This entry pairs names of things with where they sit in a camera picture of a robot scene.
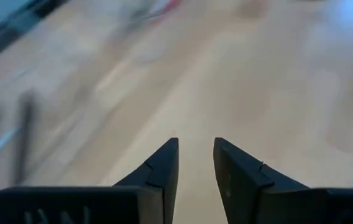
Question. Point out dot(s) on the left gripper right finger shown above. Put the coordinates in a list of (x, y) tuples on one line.
[(257, 199)]

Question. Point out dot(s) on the clear plastic bin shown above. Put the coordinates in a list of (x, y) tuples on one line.
[(2, 143)]

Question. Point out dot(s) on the red pencil with orange eraser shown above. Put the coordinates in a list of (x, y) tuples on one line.
[(165, 7)]

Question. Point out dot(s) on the short black crayon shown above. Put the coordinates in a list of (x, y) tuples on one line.
[(24, 137)]

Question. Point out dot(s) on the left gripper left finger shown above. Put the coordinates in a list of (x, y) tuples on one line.
[(102, 205)]

